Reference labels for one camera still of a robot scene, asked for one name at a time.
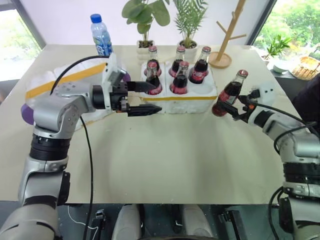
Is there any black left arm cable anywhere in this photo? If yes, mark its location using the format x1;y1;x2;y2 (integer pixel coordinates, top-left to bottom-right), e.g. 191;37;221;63
49;55;111;240

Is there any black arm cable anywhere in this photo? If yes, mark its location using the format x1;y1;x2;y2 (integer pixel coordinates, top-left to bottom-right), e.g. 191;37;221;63
49;55;111;240
253;102;320;157

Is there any white foam box yellow tape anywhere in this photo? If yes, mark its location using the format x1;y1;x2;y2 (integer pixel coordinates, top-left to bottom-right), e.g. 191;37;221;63
25;55;142;131

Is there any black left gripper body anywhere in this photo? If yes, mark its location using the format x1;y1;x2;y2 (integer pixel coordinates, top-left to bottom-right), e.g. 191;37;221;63
109;81;131;114

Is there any person in dark clothing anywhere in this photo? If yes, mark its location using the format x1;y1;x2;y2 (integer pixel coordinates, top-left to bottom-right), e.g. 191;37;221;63
291;74;320;127

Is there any round-leaf plant in white pot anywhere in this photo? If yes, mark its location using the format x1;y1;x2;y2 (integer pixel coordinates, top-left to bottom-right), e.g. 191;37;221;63
121;0;171;61

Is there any black lower body cable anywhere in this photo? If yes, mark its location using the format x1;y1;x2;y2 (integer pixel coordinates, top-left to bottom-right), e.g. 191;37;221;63
268;186;286;240

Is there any glass cola bottle red cap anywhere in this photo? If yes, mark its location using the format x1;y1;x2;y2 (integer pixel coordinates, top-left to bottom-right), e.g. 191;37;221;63
144;61;164;96
170;46;187;76
188;46;212;85
147;45;159;70
211;69;249;118
170;61;191;96

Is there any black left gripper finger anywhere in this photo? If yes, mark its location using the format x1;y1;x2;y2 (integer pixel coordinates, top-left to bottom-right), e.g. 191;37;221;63
126;81;157;94
126;104;164;118

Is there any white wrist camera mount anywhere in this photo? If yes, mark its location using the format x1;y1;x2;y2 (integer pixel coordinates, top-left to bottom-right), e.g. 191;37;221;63
101;52;129;111
250;81;274;106

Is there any woven wicker basket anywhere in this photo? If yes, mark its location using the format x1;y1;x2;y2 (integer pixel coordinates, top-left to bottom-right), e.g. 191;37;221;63
290;55;320;81

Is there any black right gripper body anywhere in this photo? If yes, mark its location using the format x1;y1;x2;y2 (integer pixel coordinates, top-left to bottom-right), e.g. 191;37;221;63
236;96;260;124

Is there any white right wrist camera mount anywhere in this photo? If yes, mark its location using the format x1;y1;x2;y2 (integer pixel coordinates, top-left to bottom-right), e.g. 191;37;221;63
250;81;274;106

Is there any palm plant in white pot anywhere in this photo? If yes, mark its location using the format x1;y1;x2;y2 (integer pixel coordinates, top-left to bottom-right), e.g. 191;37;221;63
173;0;209;63

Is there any grey rounded robot leg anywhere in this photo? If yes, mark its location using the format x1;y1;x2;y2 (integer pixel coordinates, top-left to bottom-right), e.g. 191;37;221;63
179;204;215;240
110;204;143;240

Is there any small green background plant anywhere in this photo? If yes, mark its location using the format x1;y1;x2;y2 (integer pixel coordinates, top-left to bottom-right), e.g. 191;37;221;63
261;34;294;61

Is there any white bowl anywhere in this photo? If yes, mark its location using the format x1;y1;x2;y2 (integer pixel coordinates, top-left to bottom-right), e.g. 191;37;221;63
271;62;291;75

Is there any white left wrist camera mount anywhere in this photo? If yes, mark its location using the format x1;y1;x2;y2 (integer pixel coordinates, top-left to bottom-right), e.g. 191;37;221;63
101;52;129;111

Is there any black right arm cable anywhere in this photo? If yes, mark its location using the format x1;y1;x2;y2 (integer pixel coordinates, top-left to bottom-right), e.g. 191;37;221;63
253;102;320;157

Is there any plastic water bottle blue cap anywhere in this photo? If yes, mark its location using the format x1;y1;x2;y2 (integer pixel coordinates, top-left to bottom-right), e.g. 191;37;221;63
89;13;114;57

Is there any wooden branch stand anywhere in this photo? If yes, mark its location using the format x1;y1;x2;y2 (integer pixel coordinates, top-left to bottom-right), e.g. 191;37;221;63
208;0;248;69

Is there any thin white cable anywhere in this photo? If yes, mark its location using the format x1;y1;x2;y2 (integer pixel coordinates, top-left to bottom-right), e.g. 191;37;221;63
66;204;99;240

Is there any white foam crate yellow tape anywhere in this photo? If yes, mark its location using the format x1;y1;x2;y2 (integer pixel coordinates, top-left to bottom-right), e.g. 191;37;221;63
140;60;218;115

